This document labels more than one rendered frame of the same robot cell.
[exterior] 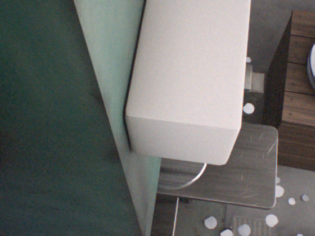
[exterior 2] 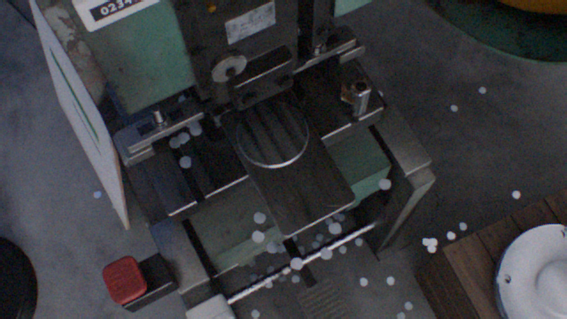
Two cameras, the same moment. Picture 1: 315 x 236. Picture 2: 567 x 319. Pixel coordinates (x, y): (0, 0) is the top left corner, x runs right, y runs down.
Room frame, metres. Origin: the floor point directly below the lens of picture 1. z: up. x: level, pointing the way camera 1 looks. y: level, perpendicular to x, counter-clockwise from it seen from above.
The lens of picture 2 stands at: (0.01, -0.37, 1.75)
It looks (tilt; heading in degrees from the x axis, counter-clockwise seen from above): 69 degrees down; 55
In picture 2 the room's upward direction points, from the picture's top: 3 degrees counter-clockwise
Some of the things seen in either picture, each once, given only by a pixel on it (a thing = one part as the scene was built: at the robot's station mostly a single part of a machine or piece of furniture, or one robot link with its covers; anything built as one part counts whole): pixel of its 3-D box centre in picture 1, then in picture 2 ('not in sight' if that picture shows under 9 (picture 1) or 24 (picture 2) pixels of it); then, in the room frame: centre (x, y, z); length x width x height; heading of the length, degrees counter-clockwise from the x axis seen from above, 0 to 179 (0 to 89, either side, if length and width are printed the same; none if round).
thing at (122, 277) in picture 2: not in sight; (128, 282); (-0.10, -0.06, 0.72); 0.07 x 0.06 x 0.08; 80
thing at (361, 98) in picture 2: not in sight; (359, 97); (0.42, -0.05, 0.75); 0.03 x 0.03 x 0.10; 80
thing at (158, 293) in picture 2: not in sight; (152, 287); (-0.08, -0.06, 0.62); 0.10 x 0.06 x 0.20; 170
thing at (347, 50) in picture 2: not in sight; (321, 44); (0.43, 0.08, 0.76); 0.17 x 0.06 x 0.10; 170
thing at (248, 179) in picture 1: (196, 167); (285, 169); (0.24, -0.06, 0.72); 0.25 x 0.14 x 0.14; 80
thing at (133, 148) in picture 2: not in sight; (156, 123); (0.10, 0.14, 0.76); 0.17 x 0.06 x 0.10; 170
